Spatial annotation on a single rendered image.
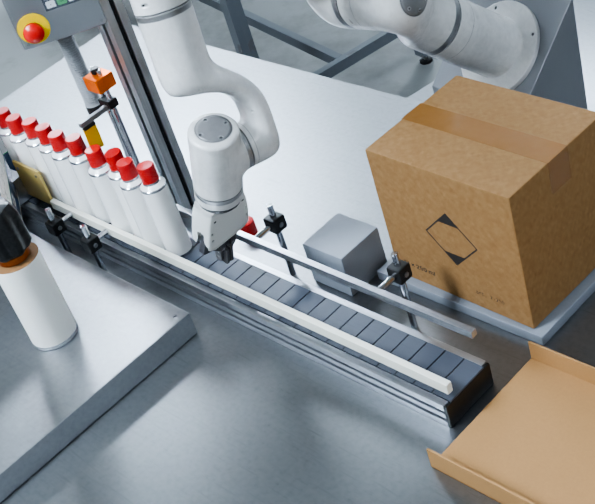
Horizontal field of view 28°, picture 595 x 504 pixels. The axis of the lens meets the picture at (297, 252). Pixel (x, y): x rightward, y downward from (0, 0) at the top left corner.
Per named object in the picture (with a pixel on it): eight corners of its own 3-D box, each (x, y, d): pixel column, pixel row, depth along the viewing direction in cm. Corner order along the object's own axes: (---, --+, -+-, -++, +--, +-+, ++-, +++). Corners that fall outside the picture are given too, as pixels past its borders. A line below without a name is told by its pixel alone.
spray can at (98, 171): (113, 240, 238) (75, 157, 226) (122, 224, 242) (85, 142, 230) (136, 239, 236) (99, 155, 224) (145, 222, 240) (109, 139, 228)
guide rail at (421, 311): (70, 168, 251) (67, 163, 250) (74, 165, 251) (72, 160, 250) (472, 339, 179) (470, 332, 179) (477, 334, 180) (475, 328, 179)
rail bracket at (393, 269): (386, 344, 201) (364, 271, 191) (413, 318, 204) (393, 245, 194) (400, 351, 199) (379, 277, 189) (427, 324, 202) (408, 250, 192)
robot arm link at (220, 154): (230, 155, 204) (183, 178, 201) (226, 100, 193) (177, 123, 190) (256, 185, 199) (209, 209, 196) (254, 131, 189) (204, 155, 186)
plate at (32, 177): (27, 194, 258) (10, 161, 252) (30, 192, 258) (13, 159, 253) (53, 206, 251) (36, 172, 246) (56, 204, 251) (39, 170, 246)
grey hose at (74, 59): (84, 112, 241) (44, 22, 228) (97, 103, 243) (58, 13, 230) (94, 116, 239) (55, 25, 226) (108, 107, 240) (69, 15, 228)
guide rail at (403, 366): (53, 208, 251) (49, 201, 249) (57, 205, 251) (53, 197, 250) (448, 395, 179) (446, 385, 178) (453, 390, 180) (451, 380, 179)
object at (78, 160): (92, 222, 245) (54, 141, 233) (111, 207, 248) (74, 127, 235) (107, 229, 242) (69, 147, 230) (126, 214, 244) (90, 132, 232)
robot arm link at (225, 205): (219, 155, 204) (220, 167, 206) (182, 184, 200) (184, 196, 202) (255, 180, 200) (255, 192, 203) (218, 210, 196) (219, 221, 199)
